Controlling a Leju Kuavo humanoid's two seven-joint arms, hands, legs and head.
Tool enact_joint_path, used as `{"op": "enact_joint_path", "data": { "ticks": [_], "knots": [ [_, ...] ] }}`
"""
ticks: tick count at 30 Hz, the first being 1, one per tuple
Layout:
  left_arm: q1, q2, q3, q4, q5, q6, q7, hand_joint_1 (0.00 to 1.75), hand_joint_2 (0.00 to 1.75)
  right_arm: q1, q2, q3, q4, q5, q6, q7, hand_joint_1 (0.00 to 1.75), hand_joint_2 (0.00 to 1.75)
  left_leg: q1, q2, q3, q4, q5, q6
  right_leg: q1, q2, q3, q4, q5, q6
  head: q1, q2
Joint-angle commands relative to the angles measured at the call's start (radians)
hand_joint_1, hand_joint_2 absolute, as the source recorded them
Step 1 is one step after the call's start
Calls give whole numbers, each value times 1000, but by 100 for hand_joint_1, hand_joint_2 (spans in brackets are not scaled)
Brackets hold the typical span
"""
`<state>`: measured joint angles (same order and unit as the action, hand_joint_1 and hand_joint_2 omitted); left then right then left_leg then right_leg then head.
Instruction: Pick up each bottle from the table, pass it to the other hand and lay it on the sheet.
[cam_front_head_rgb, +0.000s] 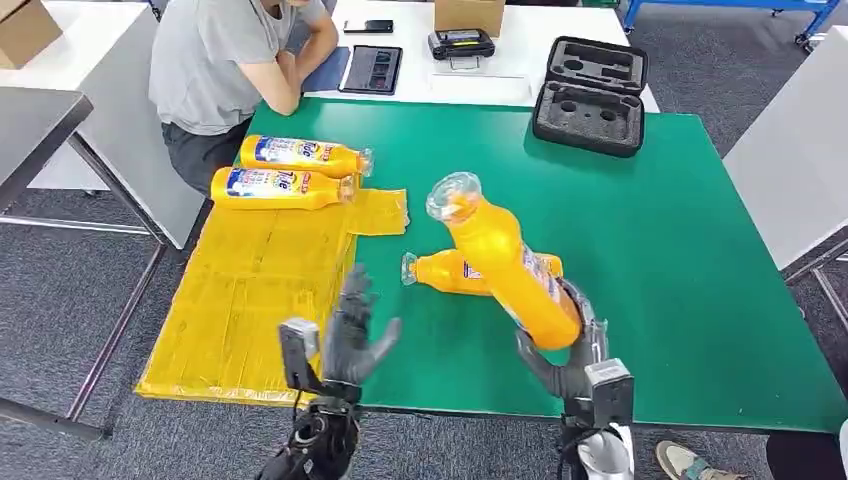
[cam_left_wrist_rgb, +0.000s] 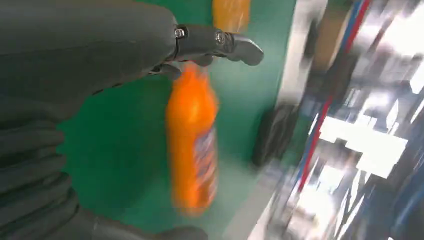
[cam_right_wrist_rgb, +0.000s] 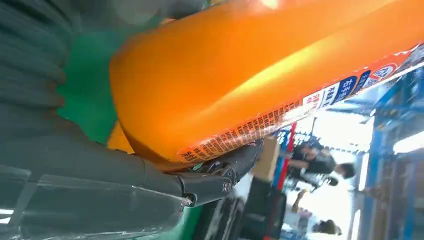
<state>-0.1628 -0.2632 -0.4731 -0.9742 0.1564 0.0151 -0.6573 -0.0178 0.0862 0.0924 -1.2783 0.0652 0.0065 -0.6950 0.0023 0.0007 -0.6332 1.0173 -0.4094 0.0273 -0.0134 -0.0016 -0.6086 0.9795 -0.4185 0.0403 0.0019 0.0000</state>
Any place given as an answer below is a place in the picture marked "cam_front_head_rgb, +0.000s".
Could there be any green mat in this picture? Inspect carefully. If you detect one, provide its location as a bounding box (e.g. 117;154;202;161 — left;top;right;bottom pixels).
235;97;848;435

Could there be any tilted cardboard box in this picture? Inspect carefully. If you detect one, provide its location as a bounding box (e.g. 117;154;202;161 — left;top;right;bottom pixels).
0;0;64;70

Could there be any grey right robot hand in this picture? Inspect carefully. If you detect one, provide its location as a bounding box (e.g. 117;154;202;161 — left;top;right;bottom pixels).
515;278;609;401

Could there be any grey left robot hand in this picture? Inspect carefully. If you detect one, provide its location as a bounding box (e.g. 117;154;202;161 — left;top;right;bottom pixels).
322;263;403;387

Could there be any person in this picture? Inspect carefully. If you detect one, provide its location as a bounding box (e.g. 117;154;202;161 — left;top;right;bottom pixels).
148;0;340;197
655;418;848;480

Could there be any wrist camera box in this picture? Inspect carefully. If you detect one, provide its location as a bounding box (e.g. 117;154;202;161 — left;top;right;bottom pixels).
584;358;636;431
278;317;323;392

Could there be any white side table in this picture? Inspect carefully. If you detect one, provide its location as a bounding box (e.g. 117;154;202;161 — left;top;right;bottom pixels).
0;0;215;251

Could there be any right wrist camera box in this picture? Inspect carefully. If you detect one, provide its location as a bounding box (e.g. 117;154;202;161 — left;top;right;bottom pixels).
584;358;636;431

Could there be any open black foam case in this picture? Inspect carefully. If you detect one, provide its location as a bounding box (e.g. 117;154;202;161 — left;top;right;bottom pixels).
531;34;651;159

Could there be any orange drink bottle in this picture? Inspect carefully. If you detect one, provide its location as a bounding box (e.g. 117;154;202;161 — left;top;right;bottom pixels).
239;134;376;180
400;248;565;297
210;166;357;212
425;171;584;352

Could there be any black phone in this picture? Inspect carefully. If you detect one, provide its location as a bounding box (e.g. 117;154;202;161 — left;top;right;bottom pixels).
342;19;395;35

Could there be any yellow sheet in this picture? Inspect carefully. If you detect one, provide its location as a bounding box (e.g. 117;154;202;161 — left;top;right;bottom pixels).
134;155;411;407

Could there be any dark grey table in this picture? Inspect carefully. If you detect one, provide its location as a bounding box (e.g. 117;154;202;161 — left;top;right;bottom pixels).
0;86;174;442

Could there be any light grey table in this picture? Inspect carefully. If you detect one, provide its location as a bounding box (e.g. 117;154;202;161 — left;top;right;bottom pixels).
722;25;848;333

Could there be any tall cardboard box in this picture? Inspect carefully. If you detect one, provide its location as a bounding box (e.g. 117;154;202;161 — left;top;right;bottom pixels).
433;0;507;39

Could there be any black tablet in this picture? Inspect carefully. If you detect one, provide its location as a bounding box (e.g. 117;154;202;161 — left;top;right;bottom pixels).
338;44;404;97

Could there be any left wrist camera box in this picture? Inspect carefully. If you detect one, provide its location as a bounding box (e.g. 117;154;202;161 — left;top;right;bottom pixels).
278;317;323;392

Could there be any blue metal cart frame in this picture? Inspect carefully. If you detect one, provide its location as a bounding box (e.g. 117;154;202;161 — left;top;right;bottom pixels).
621;0;848;54

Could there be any black device with handle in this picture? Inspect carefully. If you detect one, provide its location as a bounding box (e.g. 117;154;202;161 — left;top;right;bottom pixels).
427;28;497;72

